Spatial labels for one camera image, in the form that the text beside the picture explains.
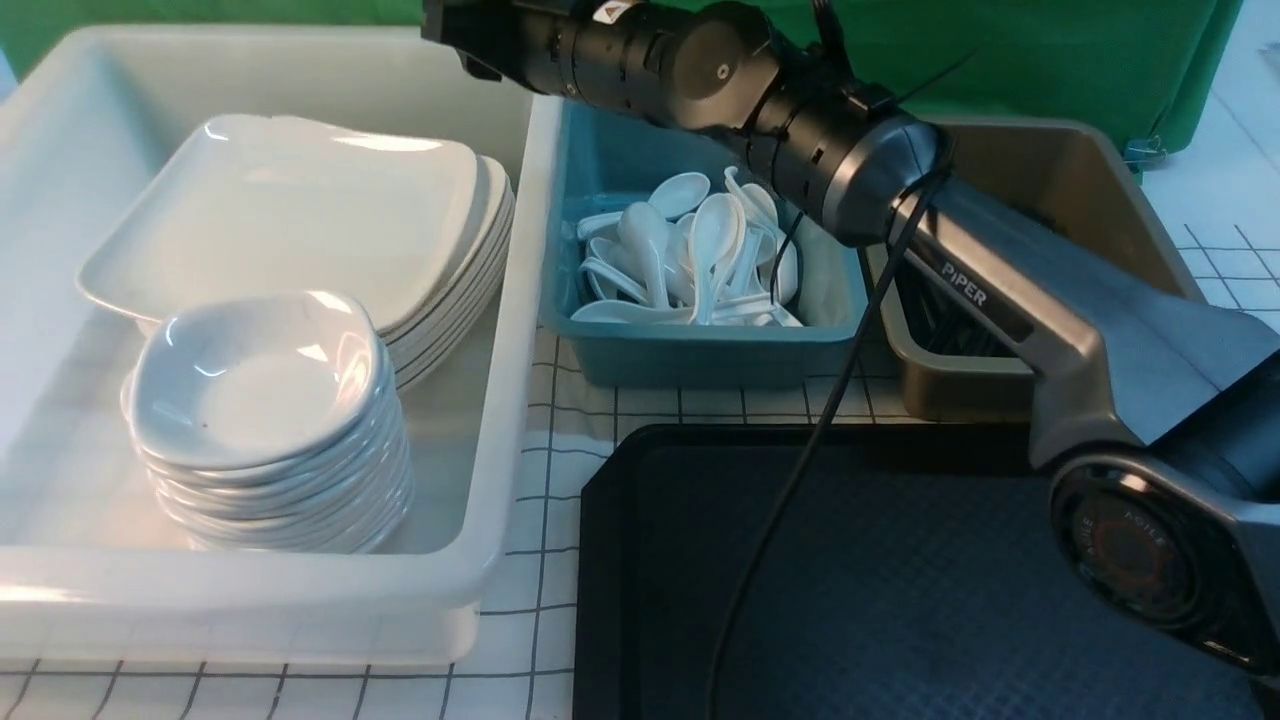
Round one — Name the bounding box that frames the stack of white square plates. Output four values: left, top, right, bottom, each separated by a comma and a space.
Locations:
131, 155, 517, 393

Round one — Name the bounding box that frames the black serving tray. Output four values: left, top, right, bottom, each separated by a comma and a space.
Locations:
572, 424, 1263, 719

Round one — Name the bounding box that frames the green cloth backdrop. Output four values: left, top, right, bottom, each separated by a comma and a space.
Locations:
1, 1, 1242, 152

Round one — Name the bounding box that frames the large white square plate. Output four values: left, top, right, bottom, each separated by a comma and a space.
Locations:
76, 114, 509, 331

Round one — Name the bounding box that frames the teal plastic bin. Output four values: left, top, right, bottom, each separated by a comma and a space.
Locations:
540, 104, 867, 389

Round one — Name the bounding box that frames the pile of white spoons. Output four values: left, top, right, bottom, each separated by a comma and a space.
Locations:
571, 167, 801, 327

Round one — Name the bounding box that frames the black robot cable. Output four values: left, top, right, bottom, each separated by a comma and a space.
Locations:
703, 170, 951, 720

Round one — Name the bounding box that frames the stack of small white dishes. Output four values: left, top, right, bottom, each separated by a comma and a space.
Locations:
120, 290, 416, 553

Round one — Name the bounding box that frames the pile of black chopsticks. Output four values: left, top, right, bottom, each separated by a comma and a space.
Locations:
895, 261, 1014, 357

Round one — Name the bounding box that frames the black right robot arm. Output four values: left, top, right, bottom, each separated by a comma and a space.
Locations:
421, 1, 1279, 687

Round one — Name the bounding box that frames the blue binder clip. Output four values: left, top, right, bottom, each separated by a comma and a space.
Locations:
1123, 136, 1169, 174

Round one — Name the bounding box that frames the large white plastic tub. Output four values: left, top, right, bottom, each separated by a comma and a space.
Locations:
1, 26, 563, 666

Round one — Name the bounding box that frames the brown plastic bin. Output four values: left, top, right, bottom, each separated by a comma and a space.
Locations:
865, 117, 1204, 421

